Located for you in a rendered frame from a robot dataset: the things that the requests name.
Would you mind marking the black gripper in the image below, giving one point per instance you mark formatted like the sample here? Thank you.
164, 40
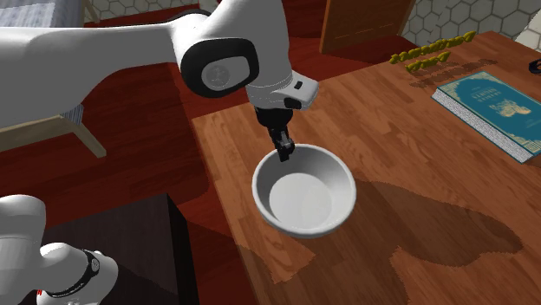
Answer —
274, 118

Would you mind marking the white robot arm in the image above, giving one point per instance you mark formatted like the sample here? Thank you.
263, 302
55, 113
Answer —
84, 63

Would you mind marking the white bowl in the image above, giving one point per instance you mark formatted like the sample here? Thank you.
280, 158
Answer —
304, 202

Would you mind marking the brown wooden door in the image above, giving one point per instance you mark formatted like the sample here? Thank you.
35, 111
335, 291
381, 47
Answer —
363, 23

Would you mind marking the short yellow twisted stick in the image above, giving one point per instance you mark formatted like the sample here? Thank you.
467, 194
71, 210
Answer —
429, 62

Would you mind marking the long yellow twisted stick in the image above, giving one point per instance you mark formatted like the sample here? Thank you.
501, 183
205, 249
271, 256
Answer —
435, 45

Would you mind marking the dark robot stand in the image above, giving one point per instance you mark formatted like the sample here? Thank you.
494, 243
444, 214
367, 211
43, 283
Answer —
127, 245

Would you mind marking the teal book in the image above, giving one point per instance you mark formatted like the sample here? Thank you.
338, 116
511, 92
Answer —
494, 110

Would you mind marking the dark blue object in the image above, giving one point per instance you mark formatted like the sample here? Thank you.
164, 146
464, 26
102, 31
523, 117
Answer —
536, 66

